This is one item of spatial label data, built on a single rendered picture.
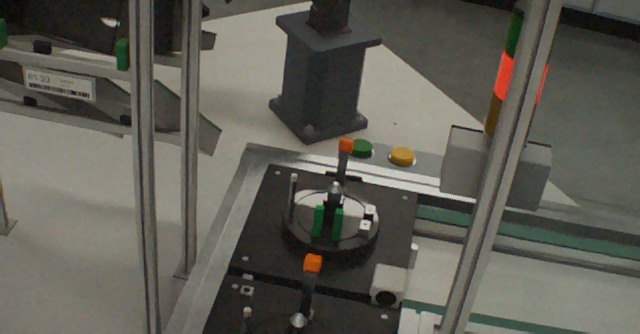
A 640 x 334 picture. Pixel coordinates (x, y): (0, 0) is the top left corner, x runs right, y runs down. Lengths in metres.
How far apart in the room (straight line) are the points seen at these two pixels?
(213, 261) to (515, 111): 0.50
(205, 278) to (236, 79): 0.68
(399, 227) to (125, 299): 0.42
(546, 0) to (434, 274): 0.55
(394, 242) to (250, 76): 0.66
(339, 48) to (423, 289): 0.48
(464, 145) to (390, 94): 0.81
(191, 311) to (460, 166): 0.40
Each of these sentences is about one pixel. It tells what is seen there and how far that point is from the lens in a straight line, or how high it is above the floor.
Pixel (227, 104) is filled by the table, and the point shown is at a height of 0.86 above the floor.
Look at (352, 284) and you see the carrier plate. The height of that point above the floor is 0.97.
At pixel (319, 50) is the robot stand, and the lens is 1.43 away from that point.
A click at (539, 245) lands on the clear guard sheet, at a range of 0.99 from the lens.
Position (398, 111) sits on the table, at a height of 0.86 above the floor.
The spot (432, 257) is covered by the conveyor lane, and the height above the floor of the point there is 0.92.
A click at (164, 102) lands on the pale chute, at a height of 1.17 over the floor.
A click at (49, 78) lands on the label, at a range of 0.91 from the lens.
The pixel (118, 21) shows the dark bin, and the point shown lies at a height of 1.34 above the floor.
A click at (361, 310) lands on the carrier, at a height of 0.97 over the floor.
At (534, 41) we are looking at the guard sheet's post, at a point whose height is 1.40.
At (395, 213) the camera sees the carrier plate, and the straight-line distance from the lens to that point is 1.24.
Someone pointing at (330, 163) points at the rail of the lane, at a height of 0.96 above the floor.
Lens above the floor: 1.75
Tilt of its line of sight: 36 degrees down
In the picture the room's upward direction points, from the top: 7 degrees clockwise
